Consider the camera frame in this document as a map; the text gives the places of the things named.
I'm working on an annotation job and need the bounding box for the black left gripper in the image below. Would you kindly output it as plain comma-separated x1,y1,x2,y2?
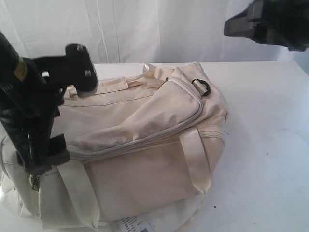
0,43,98,173

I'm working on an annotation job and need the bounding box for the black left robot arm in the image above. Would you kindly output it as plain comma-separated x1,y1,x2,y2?
0,35,98,175

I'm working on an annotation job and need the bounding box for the white backdrop curtain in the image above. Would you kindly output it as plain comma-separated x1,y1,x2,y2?
0,0,309,72

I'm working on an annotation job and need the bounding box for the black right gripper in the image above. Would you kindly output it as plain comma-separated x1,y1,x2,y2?
224,0,309,51

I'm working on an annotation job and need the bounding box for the cream duffel bag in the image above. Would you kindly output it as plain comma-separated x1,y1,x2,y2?
0,62,228,229

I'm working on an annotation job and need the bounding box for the white paper hang tag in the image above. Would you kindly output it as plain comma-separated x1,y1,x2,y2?
119,216,149,232

